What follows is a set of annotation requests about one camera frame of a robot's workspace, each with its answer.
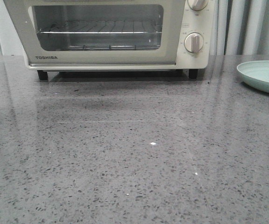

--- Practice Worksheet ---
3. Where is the glass oven door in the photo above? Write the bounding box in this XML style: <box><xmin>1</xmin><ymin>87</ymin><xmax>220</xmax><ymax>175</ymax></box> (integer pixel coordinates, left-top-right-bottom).
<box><xmin>3</xmin><ymin>0</ymin><xmax>187</xmax><ymax>71</ymax></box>

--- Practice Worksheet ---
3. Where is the lower oven control knob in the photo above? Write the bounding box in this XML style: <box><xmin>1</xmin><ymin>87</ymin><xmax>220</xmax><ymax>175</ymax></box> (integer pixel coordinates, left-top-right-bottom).
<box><xmin>184</xmin><ymin>33</ymin><xmax>204</xmax><ymax>53</ymax></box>

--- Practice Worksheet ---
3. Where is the oven control knob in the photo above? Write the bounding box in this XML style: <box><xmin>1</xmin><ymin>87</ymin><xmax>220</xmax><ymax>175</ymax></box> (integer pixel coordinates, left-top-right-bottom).
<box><xmin>184</xmin><ymin>33</ymin><xmax>204</xmax><ymax>53</ymax></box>
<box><xmin>187</xmin><ymin>0</ymin><xmax>208</xmax><ymax>11</ymax></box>

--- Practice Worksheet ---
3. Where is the white Toshiba toaster oven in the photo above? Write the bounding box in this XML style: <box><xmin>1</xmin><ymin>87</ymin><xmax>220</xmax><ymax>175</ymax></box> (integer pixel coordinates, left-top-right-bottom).
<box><xmin>2</xmin><ymin>0</ymin><xmax>217</xmax><ymax>81</ymax></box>

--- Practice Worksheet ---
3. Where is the upper oven control knob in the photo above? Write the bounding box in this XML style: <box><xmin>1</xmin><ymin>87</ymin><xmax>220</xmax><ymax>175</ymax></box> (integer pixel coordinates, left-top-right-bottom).
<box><xmin>187</xmin><ymin>0</ymin><xmax>208</xmax><ymax>11</ymax></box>

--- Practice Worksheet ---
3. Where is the light blue round plate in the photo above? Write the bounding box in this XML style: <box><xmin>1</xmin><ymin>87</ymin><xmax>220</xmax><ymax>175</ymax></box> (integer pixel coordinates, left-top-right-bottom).
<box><xmin>237</xmin><ymin>60</ymin><xmax>269</xmax><ymax>93</ymax></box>

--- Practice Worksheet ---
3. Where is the metal wire oven rack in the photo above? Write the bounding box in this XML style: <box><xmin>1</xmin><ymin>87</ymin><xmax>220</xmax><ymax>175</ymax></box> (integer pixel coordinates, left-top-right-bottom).
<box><xmin>36</xmin><ymin>20</ymin><xmax>163</xmax><ymax>51</ymax></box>

